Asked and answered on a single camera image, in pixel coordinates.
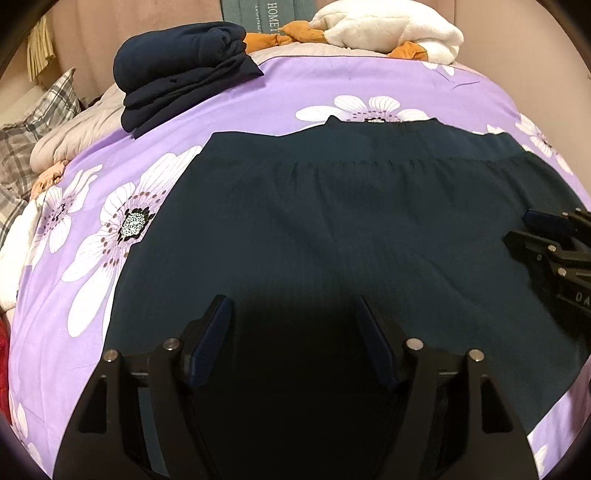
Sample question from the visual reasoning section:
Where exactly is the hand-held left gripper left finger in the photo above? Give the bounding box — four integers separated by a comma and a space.
52, 295, 234, 480

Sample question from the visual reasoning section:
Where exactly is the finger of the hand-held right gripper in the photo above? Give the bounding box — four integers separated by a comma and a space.
525, 207, 591, 241
502, 230, 591, 283

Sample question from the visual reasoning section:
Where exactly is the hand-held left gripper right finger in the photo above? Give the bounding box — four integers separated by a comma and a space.
355, 295, 540, 480

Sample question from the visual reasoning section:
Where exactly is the dark teal garment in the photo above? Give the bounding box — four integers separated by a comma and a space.
102, 115, 591, 480

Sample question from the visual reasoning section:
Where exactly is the red cloth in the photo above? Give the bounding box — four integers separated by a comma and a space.
0, 318, 14, 418

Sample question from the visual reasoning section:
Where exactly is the cream white cloth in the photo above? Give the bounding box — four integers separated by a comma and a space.
0, 198, 40, 315

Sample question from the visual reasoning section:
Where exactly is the purple floral bedsheet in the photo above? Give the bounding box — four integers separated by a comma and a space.
0, 44, 591, 480

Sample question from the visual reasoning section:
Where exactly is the peach cloth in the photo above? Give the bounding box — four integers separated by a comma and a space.
31, 161, 71, 193

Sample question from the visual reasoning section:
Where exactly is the beige quilt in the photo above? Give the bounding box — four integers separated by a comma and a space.
29, 39, 333, 161

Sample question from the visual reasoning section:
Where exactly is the white plush garment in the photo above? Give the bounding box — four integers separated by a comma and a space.
308, 0, 465, 64

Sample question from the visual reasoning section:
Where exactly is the grey plaid pillow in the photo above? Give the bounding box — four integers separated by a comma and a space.
0, 68, 82, 234

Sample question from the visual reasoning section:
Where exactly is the folded navy clothing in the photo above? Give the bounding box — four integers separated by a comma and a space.
113, 21, 265, 140

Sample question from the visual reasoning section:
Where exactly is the orange garment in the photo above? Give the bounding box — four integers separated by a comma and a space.
242, 20, 431, 61

